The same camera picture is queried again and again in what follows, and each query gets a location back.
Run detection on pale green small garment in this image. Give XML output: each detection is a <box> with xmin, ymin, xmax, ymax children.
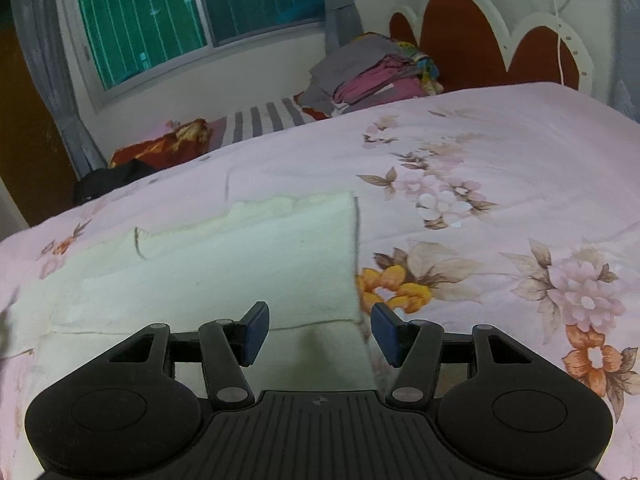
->
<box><xmin>9</xmin><ymin>193</ymin><xmax>374</xmax><ymax>393</ymax></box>

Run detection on magenta folded clothes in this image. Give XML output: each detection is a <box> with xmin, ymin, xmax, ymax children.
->
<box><xmin>332</xmin><ymin>55</ymin><xmax>428</xmax><ymax>113</ymax></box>

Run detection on pink floral bed sheet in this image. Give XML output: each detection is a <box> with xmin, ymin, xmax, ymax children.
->
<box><xmin>1</xmin><ymin>84</ymin><xmax>639</xmax><ymax>479</ymax></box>

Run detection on red floral pillow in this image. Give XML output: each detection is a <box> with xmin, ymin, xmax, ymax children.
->
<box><xmin>108</xmin><ymin>118</ymin><xmax>213</xmax><ymax>170</ymax></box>

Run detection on black cloth bundle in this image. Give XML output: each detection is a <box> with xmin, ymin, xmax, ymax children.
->
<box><xmin>73</xmin><ymin>158</ymin><xmax>156</xmax><ymax>206</ymax></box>

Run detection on striped grey white blanket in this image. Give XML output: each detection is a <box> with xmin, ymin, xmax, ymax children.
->
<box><xmin>207</xmin><ymin>98</ymin><xmax>314</xmax><ymax>152</ymax></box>

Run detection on grey folded cloth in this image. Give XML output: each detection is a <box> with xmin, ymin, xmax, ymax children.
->
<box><xmin>295</xmin><ymin>34</ymin><xmax>411</xmax><ymax>116</ymax></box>

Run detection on colourful patterned cloth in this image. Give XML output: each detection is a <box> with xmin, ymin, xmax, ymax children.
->
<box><xmin>398</xmin><ymin>41</ymin><xmax>444</xmax><ymax>96</ymax></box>

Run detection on red white heart headboard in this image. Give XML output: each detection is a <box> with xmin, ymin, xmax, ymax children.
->
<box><xmin>388</xmin><ymin>0</ymin><xmax>594</xmax><ymax>94</ymax></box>

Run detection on grey curtain left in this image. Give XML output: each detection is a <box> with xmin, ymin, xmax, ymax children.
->
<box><xmin>11</xmin><ymin>0</ymin><xmax>106</xmax><ymax>178</ymax></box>

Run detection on window with white frame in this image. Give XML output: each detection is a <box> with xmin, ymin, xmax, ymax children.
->
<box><xmin>62</xmin><ymin>0</ymin><xmax>324</xmax><ymax>110</ymax></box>

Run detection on white charging cable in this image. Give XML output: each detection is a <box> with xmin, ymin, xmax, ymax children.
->
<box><xmin>529</xmin><ymin>0</ymin><xmax>584</xmax><ymax>86</ymax></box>

